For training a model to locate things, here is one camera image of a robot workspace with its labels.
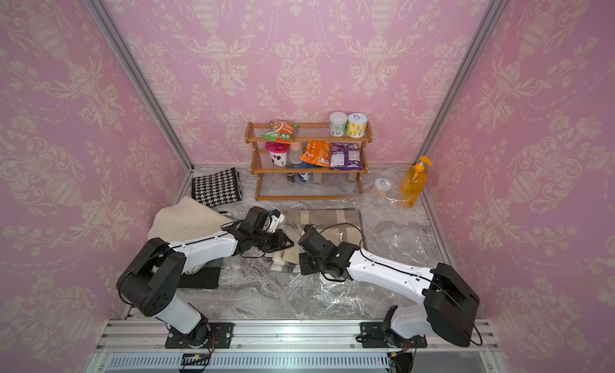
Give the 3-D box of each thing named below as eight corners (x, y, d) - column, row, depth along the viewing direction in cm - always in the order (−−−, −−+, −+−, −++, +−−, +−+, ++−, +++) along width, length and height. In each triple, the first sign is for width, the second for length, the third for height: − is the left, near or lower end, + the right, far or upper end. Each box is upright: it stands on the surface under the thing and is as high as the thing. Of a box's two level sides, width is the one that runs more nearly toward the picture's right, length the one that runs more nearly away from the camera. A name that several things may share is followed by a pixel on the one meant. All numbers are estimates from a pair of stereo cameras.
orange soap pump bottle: (404, 213, 106) (422, 178, 88) (391, 203, 109) (406, 167, 91) (419, 200, 110) (440, 164, 92) (406, 191, 114) (424, 154, 96)
